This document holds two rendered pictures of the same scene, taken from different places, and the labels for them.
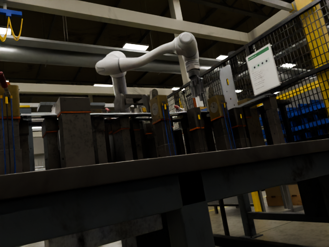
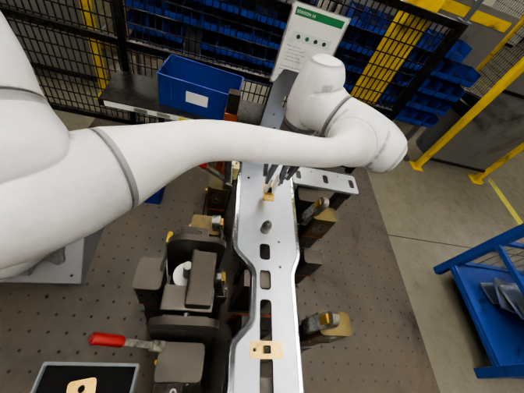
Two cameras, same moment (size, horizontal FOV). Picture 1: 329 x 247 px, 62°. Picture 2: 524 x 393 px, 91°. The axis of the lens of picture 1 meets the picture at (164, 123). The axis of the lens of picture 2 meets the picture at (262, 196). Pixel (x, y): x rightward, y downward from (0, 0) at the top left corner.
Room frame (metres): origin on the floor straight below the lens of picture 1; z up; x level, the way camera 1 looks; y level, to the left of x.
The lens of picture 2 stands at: (1.54, 0.34, 1.71)
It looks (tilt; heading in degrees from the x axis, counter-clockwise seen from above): 50 degrees down; 284
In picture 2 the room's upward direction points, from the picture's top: 24 degrees clockwise
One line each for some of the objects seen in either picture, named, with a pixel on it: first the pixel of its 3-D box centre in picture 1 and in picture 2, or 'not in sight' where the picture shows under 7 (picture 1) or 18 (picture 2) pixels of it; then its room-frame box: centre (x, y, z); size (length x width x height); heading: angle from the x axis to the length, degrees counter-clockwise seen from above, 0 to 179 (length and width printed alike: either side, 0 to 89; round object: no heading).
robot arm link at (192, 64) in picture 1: (193, 67); (297, 129); (1.67, -0.24, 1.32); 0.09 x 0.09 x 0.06
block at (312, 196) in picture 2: (239, 133); (299, 214); (1.54, -0.41, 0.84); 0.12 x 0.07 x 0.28; 33
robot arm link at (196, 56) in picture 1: (189, 51); (319, 94); (1.66, -0.23, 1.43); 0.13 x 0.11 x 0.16; 170
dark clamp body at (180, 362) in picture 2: (115, 145); (173, 369); (1.58, 0.30, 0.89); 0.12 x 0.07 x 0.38; 33
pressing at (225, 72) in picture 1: (228, 90); (278, 115); (1.80, -0.47, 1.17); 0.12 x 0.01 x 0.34; 33
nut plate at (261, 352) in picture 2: not in sight; (267, 349); (1.42, 0.16, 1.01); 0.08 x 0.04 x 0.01; 33
